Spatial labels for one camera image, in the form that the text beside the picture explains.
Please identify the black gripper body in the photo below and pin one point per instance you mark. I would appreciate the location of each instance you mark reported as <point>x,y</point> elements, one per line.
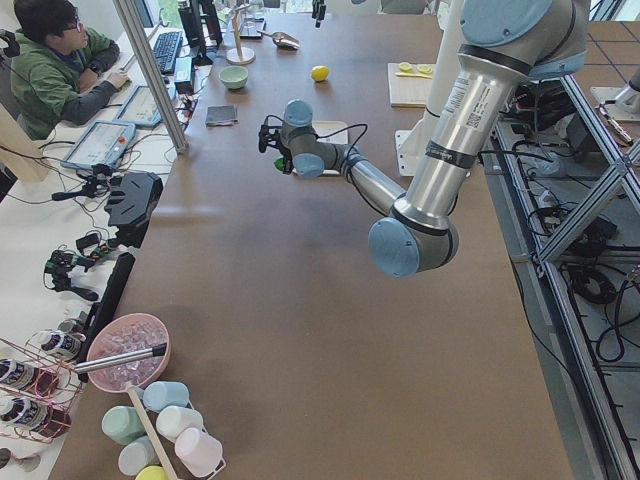
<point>285,159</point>

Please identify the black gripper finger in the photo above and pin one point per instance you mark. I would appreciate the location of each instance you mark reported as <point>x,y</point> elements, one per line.
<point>318,12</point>

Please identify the green lime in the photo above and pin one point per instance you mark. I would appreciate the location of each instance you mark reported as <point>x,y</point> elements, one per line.
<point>279,164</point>

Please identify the yellow lemon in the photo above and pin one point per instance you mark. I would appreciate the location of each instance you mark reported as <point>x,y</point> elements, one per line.
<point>320,73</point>

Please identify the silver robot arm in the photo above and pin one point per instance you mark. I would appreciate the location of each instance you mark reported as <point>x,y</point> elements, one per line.
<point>504,43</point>

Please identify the white rabbit print tray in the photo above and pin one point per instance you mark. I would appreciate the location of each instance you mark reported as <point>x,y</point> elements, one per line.
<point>327,131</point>

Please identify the silver metal scoop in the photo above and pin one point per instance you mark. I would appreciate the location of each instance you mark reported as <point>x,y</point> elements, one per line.
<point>282,40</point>

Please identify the grey folded cloth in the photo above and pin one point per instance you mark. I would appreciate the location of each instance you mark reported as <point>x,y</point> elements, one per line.
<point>221,115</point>

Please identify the light green bowl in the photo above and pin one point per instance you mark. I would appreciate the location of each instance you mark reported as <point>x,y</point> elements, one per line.
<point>234,77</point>

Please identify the wooden cup tree stand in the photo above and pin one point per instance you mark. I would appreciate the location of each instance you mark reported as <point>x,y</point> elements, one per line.
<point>238,54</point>

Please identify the lemon slice upper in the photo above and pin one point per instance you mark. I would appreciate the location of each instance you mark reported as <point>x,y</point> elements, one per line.
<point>405,67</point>

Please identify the yellow plastic knife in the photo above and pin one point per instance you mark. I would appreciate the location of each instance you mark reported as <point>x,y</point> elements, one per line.
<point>412,75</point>

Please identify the bamboo cutting board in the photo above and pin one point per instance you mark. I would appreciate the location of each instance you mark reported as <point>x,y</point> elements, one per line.
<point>408,92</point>

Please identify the black monitor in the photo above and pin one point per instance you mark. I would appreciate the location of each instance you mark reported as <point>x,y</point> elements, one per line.
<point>202,30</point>

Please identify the blue teach pendant far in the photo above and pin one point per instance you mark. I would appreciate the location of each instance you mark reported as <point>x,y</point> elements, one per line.
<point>140,109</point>

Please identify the blue teach pendant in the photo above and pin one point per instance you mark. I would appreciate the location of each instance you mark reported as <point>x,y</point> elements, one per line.
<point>103,143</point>
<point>140,109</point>

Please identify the black keyboard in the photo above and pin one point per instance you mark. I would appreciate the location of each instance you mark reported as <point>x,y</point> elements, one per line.
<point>166,49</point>

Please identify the blue teach pendant near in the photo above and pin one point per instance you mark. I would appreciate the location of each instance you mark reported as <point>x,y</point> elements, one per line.
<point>103,143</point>

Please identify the person in green hoodie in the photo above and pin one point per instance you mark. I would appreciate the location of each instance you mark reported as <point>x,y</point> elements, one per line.
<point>63,71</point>

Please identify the pink ice bucket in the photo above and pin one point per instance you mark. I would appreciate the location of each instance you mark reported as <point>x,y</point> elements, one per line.
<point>126,334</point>

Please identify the pastel blue cup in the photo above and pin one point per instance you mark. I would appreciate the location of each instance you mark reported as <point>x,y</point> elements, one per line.
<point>161,394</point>

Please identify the white cup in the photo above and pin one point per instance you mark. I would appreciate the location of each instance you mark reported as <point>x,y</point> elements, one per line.
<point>172,421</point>

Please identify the pastel green cup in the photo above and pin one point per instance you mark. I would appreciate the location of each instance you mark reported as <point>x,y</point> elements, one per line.
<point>122,425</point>

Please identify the pastel pink cup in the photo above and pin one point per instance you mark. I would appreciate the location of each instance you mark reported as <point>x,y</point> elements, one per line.
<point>201,453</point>

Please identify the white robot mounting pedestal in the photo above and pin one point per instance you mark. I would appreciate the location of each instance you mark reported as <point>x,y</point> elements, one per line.
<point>410,145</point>

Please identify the aluminium frame post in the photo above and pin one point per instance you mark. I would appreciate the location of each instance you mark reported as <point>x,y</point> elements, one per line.
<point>136,34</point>

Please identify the copper wire bottle rack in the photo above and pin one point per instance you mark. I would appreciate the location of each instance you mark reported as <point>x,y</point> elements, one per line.
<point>39,386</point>

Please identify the white wire cup rack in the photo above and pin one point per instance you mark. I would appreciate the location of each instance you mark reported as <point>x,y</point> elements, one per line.
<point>165,461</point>

